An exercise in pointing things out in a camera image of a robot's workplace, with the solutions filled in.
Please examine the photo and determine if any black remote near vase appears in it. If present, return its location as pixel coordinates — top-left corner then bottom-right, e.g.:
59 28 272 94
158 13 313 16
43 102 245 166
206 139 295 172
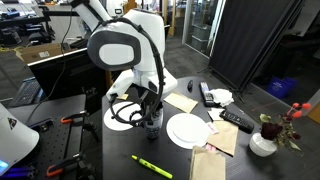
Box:
220 110 254 134

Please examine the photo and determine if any yellow highlighter marker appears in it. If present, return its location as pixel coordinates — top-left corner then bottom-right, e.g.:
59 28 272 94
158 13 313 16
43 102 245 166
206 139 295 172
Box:
131 155 173 179

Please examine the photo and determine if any small black remote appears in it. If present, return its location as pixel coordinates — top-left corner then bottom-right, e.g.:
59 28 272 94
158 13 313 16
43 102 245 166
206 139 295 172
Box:
187 80 193 93

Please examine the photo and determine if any black and white mug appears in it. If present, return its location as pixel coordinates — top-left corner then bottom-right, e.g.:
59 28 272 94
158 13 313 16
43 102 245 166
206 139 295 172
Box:
143 102 163 139

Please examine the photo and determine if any pink sweetener packet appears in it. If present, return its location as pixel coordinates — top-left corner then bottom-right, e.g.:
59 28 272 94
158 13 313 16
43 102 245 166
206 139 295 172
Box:
206 122 218 134

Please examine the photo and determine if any blue bin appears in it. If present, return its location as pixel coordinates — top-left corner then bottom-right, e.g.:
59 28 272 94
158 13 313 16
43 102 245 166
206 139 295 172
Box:
267 77 297 99

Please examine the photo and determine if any orange-handled clamp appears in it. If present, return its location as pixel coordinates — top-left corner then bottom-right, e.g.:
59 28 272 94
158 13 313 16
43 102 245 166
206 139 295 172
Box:
46 153 83 177
60 110 89 124

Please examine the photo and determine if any white vase with dark flowers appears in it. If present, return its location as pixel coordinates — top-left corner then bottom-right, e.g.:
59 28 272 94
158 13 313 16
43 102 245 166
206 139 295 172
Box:
249 103 311 157

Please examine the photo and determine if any brown paper bag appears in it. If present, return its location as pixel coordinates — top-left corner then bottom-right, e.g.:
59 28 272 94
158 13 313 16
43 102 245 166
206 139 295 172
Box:
189 146 226 180

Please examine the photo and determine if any crumpled white tissue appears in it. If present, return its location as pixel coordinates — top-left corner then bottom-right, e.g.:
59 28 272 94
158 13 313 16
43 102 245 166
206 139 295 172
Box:
210 89 234 107

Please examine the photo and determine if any long black remote control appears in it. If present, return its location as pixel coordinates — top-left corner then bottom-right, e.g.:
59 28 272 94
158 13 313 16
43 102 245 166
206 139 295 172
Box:
199 81 215 107

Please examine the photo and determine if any black room divider panel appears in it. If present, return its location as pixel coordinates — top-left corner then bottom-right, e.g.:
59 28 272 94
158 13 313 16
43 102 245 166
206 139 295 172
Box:
209 0 305 91

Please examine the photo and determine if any orange-handled clamp upper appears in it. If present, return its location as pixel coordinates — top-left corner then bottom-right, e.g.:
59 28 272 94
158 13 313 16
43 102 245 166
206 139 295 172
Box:
60 110 89 124

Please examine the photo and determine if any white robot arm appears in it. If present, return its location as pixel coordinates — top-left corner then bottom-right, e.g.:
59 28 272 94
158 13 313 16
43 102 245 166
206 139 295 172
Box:
68 0 177 99

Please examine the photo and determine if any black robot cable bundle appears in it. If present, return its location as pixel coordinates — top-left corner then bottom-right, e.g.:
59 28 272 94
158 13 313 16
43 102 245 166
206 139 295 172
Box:
96 17 166 128

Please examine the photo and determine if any black keyboard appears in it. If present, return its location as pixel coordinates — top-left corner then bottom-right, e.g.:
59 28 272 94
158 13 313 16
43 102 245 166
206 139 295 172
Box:
9 78 41 107

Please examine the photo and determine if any cardboard box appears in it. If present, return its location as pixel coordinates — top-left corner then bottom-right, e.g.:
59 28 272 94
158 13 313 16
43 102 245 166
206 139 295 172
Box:
16 43 61 64

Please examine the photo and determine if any brown paper napkin by vase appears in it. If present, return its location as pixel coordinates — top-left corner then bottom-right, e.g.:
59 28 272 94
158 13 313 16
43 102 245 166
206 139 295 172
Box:
207 121 238 156

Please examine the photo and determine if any brown paper napkin near mug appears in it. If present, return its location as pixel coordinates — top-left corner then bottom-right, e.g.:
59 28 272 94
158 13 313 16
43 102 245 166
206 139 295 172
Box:
164 92 198 113

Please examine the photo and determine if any large white plate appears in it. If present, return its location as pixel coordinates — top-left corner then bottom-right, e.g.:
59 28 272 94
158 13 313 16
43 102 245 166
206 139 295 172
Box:
103 101 143 132

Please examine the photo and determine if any black computer monitor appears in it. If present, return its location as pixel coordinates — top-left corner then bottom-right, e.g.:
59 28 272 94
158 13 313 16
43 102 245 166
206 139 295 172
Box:
28 48 107 114

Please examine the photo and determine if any small white plate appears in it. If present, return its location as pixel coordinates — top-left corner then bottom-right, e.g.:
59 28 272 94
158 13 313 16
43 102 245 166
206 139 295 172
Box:
166 113 210 149

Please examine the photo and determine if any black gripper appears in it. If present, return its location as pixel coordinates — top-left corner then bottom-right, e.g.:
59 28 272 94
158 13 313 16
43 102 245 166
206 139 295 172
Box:
136 86 163 115

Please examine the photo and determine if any orange-handled clamp lower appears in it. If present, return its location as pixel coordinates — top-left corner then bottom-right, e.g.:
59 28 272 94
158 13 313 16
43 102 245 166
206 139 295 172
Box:
46 153 83 177

